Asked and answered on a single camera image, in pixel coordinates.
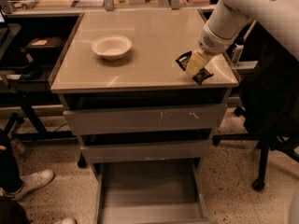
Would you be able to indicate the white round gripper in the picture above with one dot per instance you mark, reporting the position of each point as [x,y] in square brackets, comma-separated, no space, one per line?
[213,43]

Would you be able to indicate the black rxbar chocolate bar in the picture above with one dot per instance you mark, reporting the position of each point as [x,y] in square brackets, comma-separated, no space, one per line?
[182,61]

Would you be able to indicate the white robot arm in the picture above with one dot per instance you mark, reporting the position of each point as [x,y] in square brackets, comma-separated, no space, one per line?
[279,17]

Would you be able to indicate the grey drawer cabinet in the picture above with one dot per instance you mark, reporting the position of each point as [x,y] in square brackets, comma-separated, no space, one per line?
[147,75]

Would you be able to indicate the grey top drawer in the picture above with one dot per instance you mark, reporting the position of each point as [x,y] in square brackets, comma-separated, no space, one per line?
[145,119]

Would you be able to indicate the grey open bottom drawer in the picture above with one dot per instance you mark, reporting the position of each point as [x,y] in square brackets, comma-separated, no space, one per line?
[150,192]

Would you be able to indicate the grey middle drawer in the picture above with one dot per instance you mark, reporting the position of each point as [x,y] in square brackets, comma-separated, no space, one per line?
[146,151]

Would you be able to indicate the white spray bottle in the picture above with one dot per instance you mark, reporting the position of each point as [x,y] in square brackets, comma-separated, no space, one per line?
[237,51]

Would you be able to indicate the black office chair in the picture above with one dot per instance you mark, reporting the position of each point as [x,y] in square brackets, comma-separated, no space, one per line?
[269,98]

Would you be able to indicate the white paper bowl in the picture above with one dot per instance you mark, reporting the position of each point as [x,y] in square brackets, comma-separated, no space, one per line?
[111,47]

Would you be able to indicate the black box on shelf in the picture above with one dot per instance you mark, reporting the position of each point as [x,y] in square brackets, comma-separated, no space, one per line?
[47,43]

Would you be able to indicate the black side desk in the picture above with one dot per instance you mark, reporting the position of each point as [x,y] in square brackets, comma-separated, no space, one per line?
[27,95]

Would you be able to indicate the white sneaker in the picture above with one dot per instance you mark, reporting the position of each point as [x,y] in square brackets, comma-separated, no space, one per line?
[30,183]
[67,220]

